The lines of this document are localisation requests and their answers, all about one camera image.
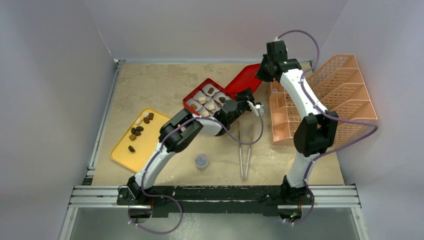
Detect black metal base rail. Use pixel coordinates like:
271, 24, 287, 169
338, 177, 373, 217
67, 184, 362, 220

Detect small clear round container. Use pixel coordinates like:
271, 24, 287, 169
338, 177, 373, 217
194, 153, 209, 170

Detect red box lid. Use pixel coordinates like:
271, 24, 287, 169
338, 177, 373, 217
225, 63, 262, 95

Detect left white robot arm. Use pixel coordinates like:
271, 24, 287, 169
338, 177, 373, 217
126, 88, 264, 205

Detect red compartment box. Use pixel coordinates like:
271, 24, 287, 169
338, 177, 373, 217
182, 78, 236, 117

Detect orange mesh file organizer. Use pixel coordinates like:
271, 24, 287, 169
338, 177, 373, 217
268, 54, 378, 146

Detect dark oval chocolate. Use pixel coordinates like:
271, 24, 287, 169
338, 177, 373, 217
128, 145, 136, 153

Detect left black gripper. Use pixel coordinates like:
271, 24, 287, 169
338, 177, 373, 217
228, 87, 255, 125

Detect yellow plastic tray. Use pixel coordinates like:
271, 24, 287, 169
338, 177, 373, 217
109, 108, 170, 173

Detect white rectangular chocolate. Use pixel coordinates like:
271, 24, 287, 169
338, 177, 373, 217
134, 118, 142, 126

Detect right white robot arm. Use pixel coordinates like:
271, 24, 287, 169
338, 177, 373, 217
255, 40, 338, 204

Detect metal tweezers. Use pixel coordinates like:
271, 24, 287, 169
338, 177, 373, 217
238, 120, 254, 182

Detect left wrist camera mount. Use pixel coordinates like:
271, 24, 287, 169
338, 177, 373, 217
247, 101, 264, 117

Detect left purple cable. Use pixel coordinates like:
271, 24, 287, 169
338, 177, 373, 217
127, 110, 265, 235

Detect caramel leaf chocolate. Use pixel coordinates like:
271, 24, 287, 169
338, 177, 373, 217
129, 134, 137, 141

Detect dark brown square chocolate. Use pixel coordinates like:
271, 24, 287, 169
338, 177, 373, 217
207, 87, 215, 95

